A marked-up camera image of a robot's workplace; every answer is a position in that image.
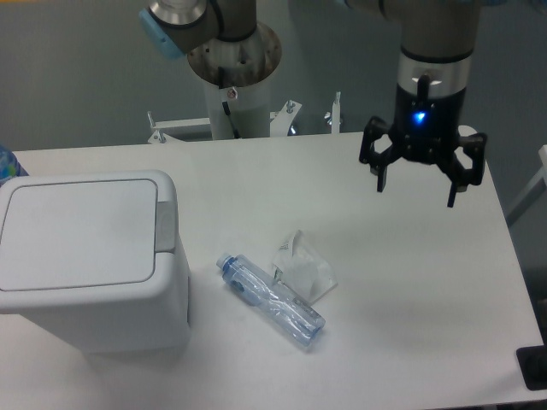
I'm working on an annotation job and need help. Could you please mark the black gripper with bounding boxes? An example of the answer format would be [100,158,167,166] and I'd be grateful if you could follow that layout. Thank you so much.
[357,83,489,208]

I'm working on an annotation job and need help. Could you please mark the white push-button trash can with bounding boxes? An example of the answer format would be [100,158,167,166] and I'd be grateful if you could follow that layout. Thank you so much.
[1,170,191,354]

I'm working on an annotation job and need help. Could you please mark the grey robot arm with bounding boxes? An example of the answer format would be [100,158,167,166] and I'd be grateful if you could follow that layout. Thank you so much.
[138,1,487,196]

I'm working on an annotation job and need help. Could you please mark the crumpled white plastic wrapper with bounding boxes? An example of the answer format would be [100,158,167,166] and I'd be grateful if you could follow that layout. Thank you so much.
[270,230,338,306]

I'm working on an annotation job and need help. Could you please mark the clear plastic water bottle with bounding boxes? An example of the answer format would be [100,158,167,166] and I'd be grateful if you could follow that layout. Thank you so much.
[216,254,326,348]

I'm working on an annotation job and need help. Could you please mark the black block at table corner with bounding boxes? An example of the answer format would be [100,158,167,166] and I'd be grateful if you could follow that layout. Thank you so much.
[516,345,546,391]

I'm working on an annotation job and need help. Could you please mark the blue bottle at left edge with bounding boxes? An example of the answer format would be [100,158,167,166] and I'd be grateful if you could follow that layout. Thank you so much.
[0,145,28,185]

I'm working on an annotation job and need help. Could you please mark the white upright bracket with bolt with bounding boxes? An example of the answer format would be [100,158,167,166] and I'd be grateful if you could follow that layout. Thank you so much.
[324,91,342,134]

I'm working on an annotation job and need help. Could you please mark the white frame at right edge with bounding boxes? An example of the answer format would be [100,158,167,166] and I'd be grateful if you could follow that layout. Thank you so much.
[505,144,546,227]

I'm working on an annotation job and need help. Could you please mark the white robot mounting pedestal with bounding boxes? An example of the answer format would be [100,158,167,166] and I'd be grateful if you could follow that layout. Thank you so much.
[147,74,303,145]

